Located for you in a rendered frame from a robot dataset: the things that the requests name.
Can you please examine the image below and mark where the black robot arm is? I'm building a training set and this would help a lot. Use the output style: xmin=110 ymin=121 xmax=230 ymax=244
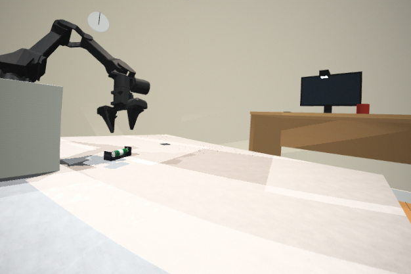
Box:
xmin=0 ymin=19 xmax=150 ymax=95

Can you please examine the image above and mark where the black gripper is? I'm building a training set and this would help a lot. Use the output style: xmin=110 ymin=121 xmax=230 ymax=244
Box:
xmin=97 ymin=87 xmax=147 ymax=133

